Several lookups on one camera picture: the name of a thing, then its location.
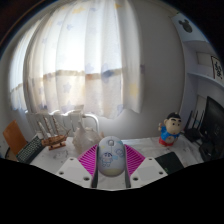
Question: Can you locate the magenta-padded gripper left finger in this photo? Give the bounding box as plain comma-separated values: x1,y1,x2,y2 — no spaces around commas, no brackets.
55,144,100,189

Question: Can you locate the black keyboard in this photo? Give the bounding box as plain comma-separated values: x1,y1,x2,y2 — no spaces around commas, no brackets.
15,134,44,164

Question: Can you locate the wooden model sailing ship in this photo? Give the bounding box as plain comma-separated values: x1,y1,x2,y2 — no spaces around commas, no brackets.
35,114,72,151

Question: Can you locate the white printed tablecloth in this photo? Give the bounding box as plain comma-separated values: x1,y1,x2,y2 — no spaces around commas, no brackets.
29,135,205,191

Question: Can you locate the white cartoon-print computer mouse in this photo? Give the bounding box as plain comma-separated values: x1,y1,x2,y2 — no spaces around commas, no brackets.
96,135,126,177

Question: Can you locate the large white conch shell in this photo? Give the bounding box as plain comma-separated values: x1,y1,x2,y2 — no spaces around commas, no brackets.
72,121,105,155

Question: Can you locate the white star-print curtain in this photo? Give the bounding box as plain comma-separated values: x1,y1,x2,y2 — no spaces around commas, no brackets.
8,0,145,120

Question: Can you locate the black mouse pad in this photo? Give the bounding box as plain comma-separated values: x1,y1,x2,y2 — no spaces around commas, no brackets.
155,151,185,175

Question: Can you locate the white wall shelf unit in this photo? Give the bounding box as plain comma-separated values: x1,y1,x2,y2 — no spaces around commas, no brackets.
171,13,224,91

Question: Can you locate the black monitor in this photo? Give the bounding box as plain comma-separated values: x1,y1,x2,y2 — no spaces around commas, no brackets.
199,95,224,163

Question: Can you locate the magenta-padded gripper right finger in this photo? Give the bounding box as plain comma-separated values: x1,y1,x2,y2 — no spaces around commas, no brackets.
123,144,169,189

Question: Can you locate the orange wooden chair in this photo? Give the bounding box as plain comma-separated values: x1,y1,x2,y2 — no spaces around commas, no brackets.
2,119,28,156

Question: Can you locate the small black box device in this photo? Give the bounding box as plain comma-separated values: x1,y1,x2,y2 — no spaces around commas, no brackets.
199,141,218,163

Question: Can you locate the cartoon boy figure clock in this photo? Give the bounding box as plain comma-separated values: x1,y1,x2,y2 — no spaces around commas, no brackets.
157,112,183,148

